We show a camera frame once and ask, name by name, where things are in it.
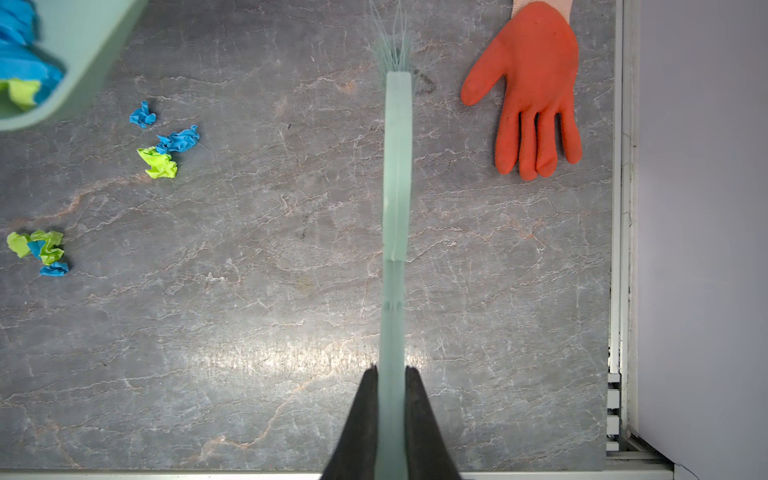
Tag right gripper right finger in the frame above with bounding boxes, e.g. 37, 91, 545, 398
404, 366, 462, 480

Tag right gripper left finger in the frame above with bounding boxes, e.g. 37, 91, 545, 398
320, 365, 379, 480

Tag mint green hand brush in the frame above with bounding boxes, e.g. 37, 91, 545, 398
367, 1, 414, 480

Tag mint green dustpan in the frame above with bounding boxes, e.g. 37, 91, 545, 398
1, 1, 147, 131

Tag blue scraps near dustpan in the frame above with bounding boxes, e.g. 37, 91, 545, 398
128, 100, 202, 155

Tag blue scraps near right gripper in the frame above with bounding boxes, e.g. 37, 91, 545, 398
1, 0, 64, 111

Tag yellow green scrap middle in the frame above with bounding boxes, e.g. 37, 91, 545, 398
137, 147, 178, 179

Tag green blue scrap centre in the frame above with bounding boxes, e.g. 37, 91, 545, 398
6, 230, 70, 278

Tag red rubber glove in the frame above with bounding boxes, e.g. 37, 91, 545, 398
460, 1, 582, 181

